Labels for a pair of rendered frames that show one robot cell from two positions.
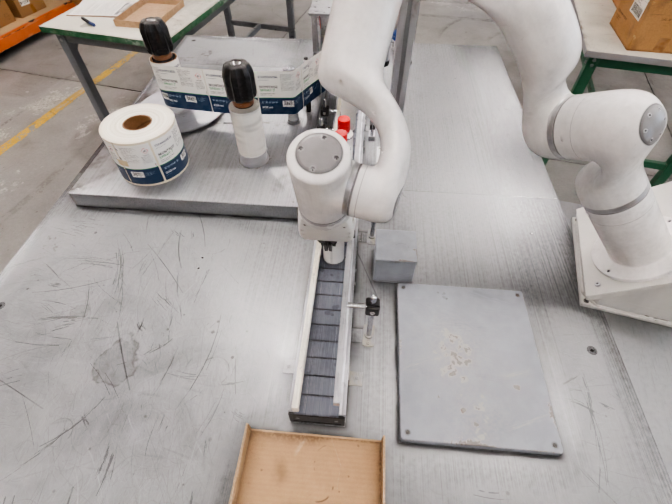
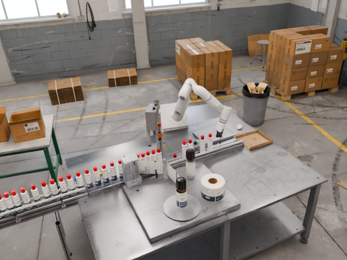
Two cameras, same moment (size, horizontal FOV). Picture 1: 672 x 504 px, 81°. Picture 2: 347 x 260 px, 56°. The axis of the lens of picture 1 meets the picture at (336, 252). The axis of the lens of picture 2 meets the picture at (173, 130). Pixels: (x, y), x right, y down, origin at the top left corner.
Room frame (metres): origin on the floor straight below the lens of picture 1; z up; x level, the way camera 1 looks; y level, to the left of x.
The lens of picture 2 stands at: (2.26, 2.28, 2.79)
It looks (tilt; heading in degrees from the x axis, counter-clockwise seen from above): 30 degrees down; 241
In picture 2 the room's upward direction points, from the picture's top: 3 degrees counter-clockwise
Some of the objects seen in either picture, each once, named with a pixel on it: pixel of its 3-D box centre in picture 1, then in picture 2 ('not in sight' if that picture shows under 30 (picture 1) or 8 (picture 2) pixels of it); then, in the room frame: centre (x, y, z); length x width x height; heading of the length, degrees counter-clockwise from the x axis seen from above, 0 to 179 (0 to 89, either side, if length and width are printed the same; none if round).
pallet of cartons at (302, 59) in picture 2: not in sight; (303, 62); (-2.94, -1.87, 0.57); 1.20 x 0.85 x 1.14; 166
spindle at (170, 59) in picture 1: (166, 67); (181, 193); (1.27, 0.55, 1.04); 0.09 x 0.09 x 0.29
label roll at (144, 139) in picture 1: (146, 144); (212, 187); (0.97, 0.55, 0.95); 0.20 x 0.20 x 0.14
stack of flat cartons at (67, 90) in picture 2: not in sight; (65, 90); (1.16, -4.25, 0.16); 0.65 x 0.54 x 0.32; 168
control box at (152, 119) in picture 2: not in sight; (153, 116); (1.15, -0.13, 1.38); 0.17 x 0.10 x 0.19; 50
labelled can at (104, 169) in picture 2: not in sight; (105, 174); (1.69, -0.09, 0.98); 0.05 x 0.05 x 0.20
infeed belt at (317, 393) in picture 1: (345, 154); (170, 164); (1.05, -0.03, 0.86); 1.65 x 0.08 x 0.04; 175
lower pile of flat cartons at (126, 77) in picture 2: not in sight; (122, 77); (-0.13, -4.40, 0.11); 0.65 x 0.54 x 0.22; 161
